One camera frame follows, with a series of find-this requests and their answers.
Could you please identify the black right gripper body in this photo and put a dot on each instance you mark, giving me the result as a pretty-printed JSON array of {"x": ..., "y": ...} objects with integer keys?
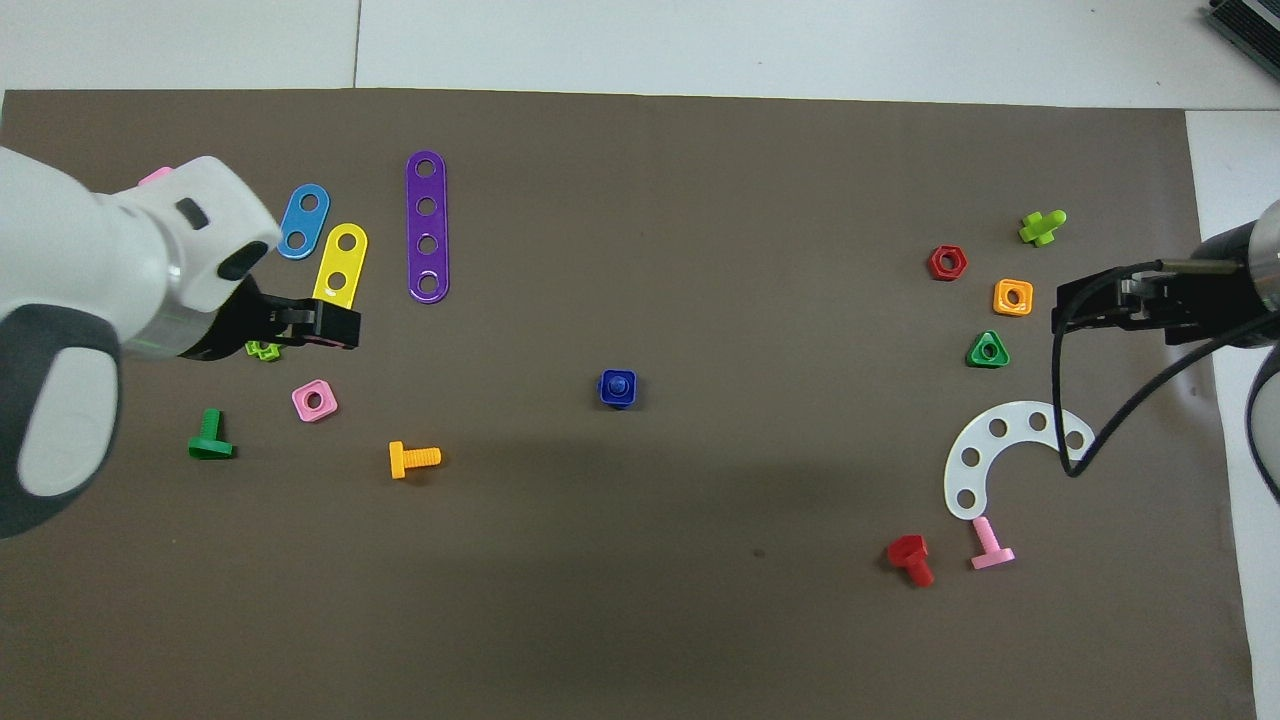
[{"x": 1225, "y": 290}]

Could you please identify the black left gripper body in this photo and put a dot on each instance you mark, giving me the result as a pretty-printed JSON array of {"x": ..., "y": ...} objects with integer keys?
[{"x": 250, "y": 322}]

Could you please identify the blue square nut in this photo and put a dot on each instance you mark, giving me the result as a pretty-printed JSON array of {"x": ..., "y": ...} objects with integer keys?
[{"x": 606, "y": 399}]

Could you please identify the blue plastic bolt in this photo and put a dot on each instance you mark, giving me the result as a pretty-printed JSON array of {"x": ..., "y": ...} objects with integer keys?
[{"x": 617, "y": 383}]

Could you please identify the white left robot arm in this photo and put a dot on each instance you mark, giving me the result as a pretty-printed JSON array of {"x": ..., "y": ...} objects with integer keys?
[{"x": 60, "y": 250}]

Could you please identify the lime green plastic nut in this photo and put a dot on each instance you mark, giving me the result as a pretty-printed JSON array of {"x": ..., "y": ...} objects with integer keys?
[{"x": 268, "y": 352}]

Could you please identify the yellow three-hole strip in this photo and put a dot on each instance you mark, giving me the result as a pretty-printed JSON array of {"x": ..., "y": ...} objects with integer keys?
[{"x": 343, "y": 262}]

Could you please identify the pink square nut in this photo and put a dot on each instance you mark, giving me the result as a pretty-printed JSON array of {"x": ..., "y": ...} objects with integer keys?
[{"x": 300, "y": 405}]

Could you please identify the lime green plastic bolt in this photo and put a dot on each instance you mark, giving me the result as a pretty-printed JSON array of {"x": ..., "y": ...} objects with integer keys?
[{"x": 1040, "y": 228}]

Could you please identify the orange square nut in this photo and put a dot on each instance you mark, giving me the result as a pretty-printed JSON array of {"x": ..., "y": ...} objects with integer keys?
[{"x": 1000, "y": 305}]

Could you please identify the blue two-hole strip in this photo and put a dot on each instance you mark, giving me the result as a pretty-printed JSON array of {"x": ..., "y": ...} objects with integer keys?
[{"x": 303, "y": 221}]

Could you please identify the green triangle nut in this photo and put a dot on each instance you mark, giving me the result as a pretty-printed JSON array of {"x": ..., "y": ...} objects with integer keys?
[{"x": 975, "y": 358}]

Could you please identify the purple four-hole strip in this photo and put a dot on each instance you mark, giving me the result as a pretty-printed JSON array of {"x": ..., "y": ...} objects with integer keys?
[{"x": 428, "y": 225}]

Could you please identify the orange plastic bolt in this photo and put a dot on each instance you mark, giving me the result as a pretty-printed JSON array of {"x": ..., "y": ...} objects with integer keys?
[{"x": 398, "y": 460}]

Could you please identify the red hexagon nut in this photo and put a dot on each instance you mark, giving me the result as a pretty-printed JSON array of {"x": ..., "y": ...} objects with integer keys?
[{"x": 933, "y": 262}]

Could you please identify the white curved perforated strip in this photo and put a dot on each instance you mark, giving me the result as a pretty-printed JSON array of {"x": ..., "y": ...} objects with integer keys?
[{"x": 982, "y": 442}]

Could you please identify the pink plastic bolt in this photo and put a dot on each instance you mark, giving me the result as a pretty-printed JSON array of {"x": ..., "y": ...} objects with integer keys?
[
  {"x": 155, "y": 177},
  {"x": 990, "y": 545}
]

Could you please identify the dark grey electronics box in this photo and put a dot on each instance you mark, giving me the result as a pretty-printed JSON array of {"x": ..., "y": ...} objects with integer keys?
[{"x": 1250, "y": 25}]

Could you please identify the red plastic bolt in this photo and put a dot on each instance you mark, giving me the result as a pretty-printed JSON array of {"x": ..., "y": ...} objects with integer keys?
[{"x": 908, "y": 550}]

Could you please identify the brown table mat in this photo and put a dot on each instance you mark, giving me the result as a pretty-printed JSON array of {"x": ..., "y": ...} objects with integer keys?
[{"x": 640, "y": 600}]

